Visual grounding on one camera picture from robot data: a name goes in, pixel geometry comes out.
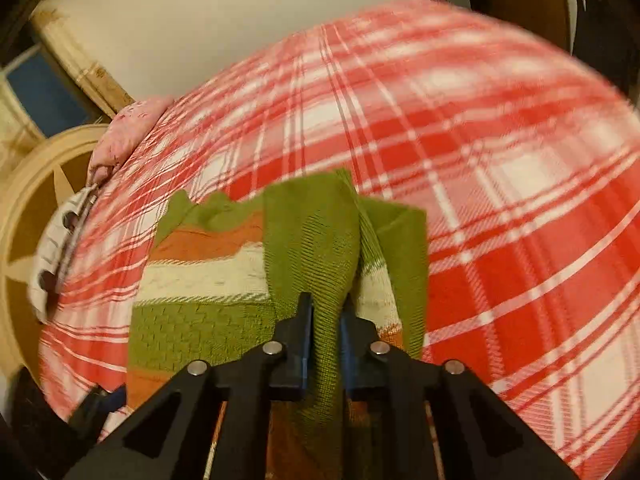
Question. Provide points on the blue window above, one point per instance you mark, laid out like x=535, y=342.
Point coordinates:
x=40, y=95

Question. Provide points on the red plaid bed sheet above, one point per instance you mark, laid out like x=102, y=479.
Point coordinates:
x=475, y=160

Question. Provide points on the narrow beige patterned curtain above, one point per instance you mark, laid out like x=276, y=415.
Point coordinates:
x=75, y=60

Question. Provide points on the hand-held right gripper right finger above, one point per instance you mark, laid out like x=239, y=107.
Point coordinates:
x=347, y=360

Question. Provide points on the white printed pillow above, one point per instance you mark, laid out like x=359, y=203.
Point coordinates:
x=55, y=250

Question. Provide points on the pink pillow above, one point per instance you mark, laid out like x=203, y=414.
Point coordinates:
x=125, y=130

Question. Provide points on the green knit sweater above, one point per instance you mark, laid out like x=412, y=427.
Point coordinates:
x=310, y=240

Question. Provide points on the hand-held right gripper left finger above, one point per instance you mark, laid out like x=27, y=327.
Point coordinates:
x=302, y=355

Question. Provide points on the brown wooden door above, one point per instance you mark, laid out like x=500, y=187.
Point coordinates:
x=525, y=0

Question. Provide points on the cream wooden headboard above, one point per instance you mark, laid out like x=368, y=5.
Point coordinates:
x=30, y=170

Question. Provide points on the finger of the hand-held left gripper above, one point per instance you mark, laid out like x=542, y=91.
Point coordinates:
x=90, y=412

